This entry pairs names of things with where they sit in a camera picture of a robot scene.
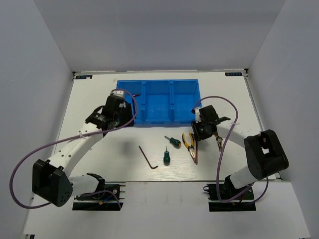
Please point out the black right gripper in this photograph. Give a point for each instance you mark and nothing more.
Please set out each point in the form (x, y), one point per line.
(198, 135)

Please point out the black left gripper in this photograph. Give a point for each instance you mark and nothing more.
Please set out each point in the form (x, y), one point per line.
(127, 110)

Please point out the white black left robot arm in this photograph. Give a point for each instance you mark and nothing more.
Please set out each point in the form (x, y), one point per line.
(52, 180)

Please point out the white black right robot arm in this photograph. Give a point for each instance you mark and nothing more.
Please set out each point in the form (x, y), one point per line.
(264, 153)

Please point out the yellow black long-nose pliers right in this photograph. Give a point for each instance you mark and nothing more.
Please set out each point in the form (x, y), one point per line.
(219, 141)

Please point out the yellow black pliers left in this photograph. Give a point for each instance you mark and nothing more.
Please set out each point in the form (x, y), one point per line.
(190, 147)

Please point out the green stubby Phillips screwdriver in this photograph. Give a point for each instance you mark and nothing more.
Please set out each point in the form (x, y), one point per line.
(175, 142)

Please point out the blue three-compartment plastic bin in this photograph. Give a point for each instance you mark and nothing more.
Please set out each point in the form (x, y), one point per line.
(163, 102)

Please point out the left table corner label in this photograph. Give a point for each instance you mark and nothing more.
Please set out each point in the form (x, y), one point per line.
(80, 77)

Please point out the table corner label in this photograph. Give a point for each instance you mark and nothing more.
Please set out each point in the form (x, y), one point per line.
(233, 74)
(80, 77)

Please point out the green stubby flathead screwdriver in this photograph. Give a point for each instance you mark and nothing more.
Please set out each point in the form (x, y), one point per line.
(166, 157)

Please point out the right table corner label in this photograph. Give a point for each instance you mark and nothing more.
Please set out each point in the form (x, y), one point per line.
(233, 74)

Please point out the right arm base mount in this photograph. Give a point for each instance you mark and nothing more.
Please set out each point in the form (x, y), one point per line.
(243, 203)

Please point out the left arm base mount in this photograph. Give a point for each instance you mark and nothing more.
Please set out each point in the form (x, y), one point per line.
(104, 201)

